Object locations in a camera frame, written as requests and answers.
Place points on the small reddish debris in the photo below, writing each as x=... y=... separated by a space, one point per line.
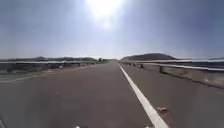
x=162 y=109

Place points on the dark hill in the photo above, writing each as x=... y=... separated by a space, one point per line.
x=150 y=56

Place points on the white painted road line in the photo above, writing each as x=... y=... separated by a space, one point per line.
x=140 y=96

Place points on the low distant hills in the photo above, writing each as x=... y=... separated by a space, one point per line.
x=50 y=59

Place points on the grey asphalt road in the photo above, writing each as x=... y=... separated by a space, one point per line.
x=90 y=96

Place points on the robot's own part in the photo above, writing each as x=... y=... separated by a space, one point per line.
x=148 y=126
x=77 y=126

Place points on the metal guardrail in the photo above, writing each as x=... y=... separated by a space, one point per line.
x=186 y=68
x=40 y=63

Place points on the faint white edge line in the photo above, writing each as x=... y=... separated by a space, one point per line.
x=20 y=78

